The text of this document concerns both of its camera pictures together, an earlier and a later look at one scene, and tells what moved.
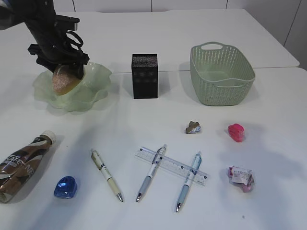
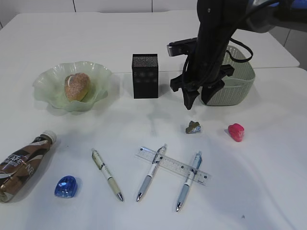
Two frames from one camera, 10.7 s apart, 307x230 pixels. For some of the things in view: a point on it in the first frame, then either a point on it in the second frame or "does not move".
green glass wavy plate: x=93 y=86 does not move
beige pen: x=101 y=166 does not move
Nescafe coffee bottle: x=17 y=168 does not move
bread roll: x=63 y=81 -> x=77 y=86
